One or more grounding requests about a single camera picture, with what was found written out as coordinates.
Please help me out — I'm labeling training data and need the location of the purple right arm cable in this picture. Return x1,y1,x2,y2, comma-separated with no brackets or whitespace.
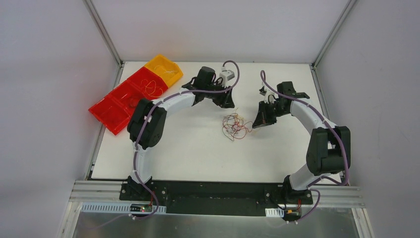
260,69,351,226

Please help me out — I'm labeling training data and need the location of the yellow plastic bin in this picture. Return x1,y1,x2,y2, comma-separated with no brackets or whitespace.
144,54,184,88

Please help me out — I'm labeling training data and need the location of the left controller board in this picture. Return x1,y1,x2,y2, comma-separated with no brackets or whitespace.
130,204,153,213

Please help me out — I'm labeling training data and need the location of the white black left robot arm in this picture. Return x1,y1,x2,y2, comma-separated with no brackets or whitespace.
127,66,240,201

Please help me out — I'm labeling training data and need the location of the red plastic bin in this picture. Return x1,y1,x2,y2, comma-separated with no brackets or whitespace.
89,67,168,135

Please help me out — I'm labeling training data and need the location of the controller board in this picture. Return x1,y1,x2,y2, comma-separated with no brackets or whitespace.
283,210,301,222
130,204,153,213

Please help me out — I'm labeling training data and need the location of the right controller board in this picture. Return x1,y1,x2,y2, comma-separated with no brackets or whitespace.
283,210,301,222

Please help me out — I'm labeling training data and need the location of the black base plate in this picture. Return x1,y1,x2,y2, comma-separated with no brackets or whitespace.
119,180,313,217

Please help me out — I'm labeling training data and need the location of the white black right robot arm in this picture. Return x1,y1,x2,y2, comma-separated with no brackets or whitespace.
252,81,351,203

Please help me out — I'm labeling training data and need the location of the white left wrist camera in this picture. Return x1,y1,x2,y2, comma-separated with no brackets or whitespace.
217,66,235,87

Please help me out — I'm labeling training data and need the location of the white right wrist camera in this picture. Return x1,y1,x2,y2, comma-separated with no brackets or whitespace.
259,86,275,104

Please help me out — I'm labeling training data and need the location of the aluminium frame rail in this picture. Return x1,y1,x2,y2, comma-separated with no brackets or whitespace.
70,180,365,208

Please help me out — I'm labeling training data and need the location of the orange thin cable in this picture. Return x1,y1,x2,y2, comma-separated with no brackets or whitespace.
140,78,165,98

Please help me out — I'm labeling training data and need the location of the red yellow cable bundle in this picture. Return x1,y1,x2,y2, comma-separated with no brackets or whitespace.
221,113,260,142

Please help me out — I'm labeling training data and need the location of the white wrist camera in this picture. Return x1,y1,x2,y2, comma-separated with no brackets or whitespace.
259,86,275,104
217,66,235,87

